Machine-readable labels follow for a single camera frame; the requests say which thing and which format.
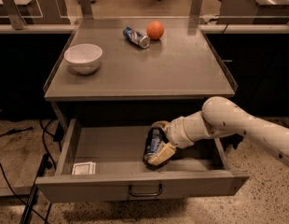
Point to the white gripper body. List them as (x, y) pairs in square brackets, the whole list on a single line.
[(176, 132)]

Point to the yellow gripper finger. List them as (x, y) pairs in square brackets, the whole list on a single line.
[(164, 152), (163, 125)]

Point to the blue pepsi can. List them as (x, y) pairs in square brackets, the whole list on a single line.
[(152, 143)]

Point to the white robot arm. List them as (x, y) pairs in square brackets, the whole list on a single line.
[(218, 117)]

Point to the open grey top drawer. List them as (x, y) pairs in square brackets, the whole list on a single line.
[(198, 171)]

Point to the white card in drawer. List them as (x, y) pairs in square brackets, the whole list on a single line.
[(84, 168)]

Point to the crushed blue white can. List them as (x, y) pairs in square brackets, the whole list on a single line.
[(137, 38)]

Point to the grey metal cabinet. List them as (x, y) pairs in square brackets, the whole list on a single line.
[(181, 65)]

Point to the dark cloth behind cabinet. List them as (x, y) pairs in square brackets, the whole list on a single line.
[(231, 141)]

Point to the orange fruit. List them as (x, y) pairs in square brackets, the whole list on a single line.
[(155, 30)]

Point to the white ceramic bowl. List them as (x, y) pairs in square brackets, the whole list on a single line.
[(84, 58)]

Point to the black bar on floor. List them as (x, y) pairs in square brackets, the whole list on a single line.
[(31, 201)]

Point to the black drawer handle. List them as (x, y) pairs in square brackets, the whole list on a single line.
[(139, 192)]

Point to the right grey post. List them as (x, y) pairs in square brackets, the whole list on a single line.
[(195, 10)]

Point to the grey post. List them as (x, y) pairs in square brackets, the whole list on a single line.
[(195, 10), (15, 18), (86, 9)]

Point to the middle grey post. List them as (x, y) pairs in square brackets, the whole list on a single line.
[(86, 9)]

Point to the left grey post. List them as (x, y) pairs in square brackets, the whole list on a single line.
[(15, 18)]

